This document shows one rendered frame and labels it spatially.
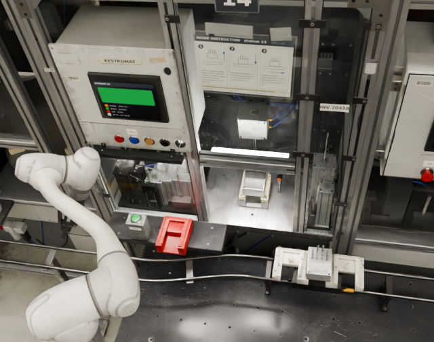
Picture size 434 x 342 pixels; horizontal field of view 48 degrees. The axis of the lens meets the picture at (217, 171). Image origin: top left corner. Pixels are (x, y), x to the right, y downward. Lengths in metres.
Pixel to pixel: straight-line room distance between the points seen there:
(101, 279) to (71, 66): 0.71
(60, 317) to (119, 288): 0.17
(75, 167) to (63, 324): 0.61
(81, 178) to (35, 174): 0.17
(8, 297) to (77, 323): 1.96
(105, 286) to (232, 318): 0.91
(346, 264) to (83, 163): 1.12
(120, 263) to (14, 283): 2.01
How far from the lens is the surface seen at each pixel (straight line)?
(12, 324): 3.31
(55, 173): 1.79
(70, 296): 1.46
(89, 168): 1.83
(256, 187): 2.16
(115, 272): 1.47
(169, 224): 2.18
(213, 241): 2.15
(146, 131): 1.83
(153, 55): 1.58
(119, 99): 1.72
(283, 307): 2.25
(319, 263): 2.07
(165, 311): 2.28
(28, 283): 3.41
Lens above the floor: 2.71
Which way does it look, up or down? 49 degrees down
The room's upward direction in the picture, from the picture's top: 7 degrees counter-clockwise
